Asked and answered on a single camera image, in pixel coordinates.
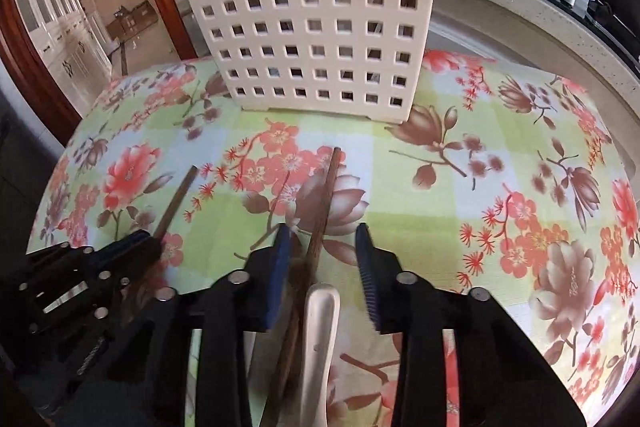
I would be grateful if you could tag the black burner grate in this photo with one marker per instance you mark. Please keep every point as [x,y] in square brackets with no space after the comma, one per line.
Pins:
[612,17]

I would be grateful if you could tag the floral tablecloth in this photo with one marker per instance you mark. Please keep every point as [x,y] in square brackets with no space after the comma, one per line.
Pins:
[450,207]

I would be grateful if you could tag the white perforated utensil holder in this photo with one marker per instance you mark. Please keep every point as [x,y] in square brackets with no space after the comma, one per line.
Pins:
[300,42]

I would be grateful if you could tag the brown wooden chopstick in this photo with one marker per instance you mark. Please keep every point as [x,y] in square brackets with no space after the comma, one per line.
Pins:
[322,207]
[175,202]

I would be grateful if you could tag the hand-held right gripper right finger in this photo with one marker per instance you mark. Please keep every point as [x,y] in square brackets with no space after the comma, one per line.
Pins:
[375,277]

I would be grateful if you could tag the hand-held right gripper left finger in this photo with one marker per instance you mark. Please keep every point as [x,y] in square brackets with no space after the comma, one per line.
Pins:
[280,277]

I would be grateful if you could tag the white tall cupboard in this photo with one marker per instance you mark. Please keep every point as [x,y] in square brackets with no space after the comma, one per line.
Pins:
[65,32]

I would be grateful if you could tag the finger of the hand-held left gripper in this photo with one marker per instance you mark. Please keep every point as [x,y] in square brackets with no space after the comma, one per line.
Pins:
[120,247]
[140,262]

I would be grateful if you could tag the white stone countertop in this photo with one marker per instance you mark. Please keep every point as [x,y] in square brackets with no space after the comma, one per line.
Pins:
[525,4]

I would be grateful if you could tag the wooden side table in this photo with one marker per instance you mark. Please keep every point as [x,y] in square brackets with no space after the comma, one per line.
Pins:
[132,19]

